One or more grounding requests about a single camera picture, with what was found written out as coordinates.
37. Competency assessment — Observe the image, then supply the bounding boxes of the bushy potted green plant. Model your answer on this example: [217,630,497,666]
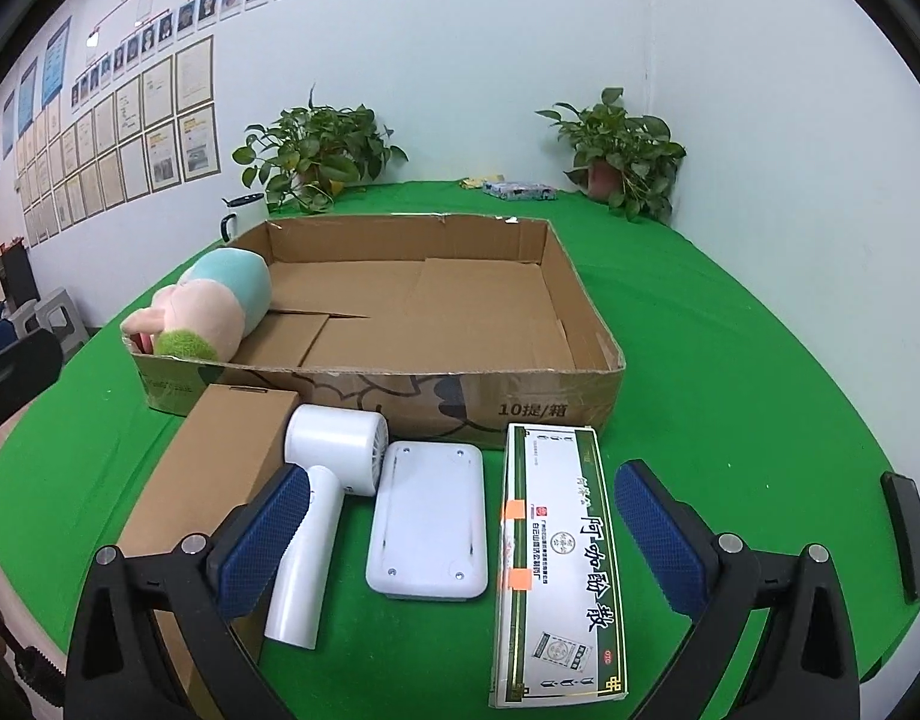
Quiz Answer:
[232,86,410,215]

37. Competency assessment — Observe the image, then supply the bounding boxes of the framed wall certificates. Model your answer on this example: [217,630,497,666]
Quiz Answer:
[0,34,221,248]

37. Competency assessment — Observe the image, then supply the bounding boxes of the grey plastic stool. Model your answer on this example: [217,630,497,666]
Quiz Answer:
[13,289,89,361]

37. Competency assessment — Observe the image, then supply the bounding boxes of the white mug with black lid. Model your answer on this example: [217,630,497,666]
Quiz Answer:
[220,195,269,245]

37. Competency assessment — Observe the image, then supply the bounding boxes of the large cardboard box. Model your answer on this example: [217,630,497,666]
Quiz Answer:
[130,214,627,452]

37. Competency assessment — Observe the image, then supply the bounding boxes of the black rectangular object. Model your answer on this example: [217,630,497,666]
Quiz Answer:
[880,471,920,605]

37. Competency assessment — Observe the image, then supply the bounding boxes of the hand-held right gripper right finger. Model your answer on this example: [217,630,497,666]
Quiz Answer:
[613,459,862,720]

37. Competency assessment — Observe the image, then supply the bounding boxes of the white and green medicine box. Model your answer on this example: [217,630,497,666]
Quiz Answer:
[488,422,630,710]

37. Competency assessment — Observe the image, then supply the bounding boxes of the white flat plastic device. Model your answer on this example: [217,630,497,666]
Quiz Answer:
[365,439,489,602]

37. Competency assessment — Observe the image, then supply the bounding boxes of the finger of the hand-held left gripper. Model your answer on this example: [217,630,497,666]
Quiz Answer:
[0,328,63,458]

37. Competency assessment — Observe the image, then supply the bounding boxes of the pink and teal plush toy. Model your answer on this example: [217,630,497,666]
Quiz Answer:
[119,246,273,361]

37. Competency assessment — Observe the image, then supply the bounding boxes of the blue patterned packet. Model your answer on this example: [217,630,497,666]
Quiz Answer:
[482,180,557,202]

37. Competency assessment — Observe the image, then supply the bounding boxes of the small brown cardboard box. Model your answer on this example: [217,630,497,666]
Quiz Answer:
[116,382,303,720]

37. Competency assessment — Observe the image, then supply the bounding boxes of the blue wall posters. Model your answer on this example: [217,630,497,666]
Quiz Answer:
[1,15,72,158]

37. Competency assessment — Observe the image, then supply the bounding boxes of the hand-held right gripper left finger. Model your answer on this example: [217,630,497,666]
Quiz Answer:
[65,463,314,720]

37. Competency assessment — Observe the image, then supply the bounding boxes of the white hair dryer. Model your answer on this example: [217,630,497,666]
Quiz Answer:
[263,403,390,650]

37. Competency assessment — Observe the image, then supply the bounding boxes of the green plant in red pot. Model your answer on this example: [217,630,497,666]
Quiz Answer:
[535,87,687,224]

